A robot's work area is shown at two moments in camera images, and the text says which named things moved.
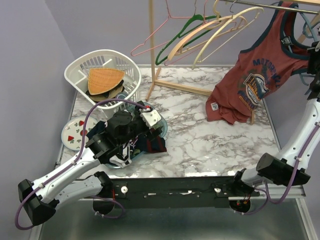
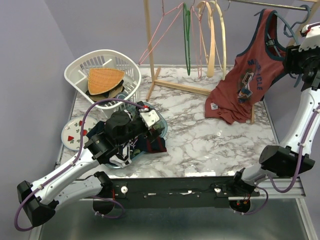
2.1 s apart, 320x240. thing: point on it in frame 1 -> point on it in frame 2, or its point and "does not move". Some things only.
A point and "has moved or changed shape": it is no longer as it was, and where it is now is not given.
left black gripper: [150, 135] does not move
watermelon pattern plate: [72, 131] does not move
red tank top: [280, 55] has moved or changed shape
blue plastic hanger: [307, 29] has moved or changed shape
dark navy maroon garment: [155, 144] does not move
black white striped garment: [123, 158] does not move
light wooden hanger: [218, 21] -> [210, 66]
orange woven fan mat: [100, 80] does not move
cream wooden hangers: [253, 9] -> [224, 52]
